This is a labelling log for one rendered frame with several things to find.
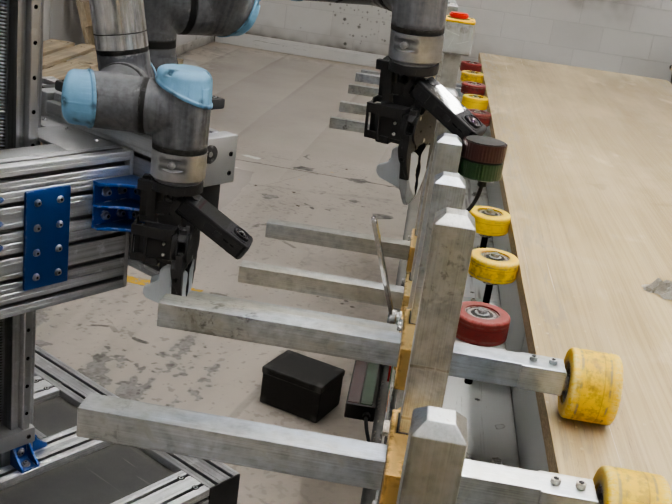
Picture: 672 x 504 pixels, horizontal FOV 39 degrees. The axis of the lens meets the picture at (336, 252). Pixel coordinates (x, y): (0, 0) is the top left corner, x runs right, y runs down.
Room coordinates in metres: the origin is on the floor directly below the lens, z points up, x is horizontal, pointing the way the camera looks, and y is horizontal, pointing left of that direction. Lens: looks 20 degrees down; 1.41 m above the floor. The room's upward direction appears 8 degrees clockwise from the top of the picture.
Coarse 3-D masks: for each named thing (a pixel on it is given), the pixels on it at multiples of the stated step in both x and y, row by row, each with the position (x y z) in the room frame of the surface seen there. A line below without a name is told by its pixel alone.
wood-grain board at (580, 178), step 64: (512, 64) 3.88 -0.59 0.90; (512, 128) 2.59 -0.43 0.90; (576, 128) 2.72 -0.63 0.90; (640, 128) 2.86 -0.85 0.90; (512, 192) 1.92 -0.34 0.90; (576, 192) 1.99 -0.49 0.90; (640, 192) 2.07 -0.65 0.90; (576, 256) 1.56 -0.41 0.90; (640, 256) 1.61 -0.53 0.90; (576, 320) 1.27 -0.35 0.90; (640, 320) 1.30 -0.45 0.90; (640, 384) 1.09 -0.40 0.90; (576, 448) 0.90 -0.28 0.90; (640, 448) 0.92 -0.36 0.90
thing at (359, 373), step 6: (360, 366) 1.43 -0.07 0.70; (366, 366) 1.43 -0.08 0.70; (354, 372) 1.40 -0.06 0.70; (360, 372) 1.41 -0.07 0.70; (354, 378) 1.38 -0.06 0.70; (360, 378) 1.39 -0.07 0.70; (354, 384) 1.36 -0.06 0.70; (360, 384) 1.37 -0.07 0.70; (354, 390) 1.34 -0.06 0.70; (360, 390) 1.35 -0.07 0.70; (354, 396) 1.32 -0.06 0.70; (360, 396) 1.33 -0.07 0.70; (354, 402) 1.31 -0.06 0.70
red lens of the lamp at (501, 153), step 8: (464, 144) 1.27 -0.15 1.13; (472, 144) 1.25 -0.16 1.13; (464, 152) 1.26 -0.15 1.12; (472, 152) 1.25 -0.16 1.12; (480, 152) 1.25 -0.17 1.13; (488, 152) 1.25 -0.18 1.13; (496, 152) 1.25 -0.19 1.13; (504, 152) 1.26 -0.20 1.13; (480, 160) 1.25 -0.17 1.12; (488, 160) 1.25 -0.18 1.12; (496, 160) 1.25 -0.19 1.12; (504, 160) 1.27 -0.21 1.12
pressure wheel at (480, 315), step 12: (468, 312) 1.23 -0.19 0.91; (480, 312) 1.23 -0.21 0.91; (492, 312) 1.24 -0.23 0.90; (504, 312) 1.24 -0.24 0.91; (468, 324) 1.20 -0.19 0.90; (480, 324) 1.20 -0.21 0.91; (492, 324) 1.20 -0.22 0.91; (504, 324) 1.21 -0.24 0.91; (456, 336) 1.21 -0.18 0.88; (468, 336) 1.20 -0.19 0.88; (480, 336) 1.19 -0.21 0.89; (492, 336) 1.20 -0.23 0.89; (504, 336) 1.21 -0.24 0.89
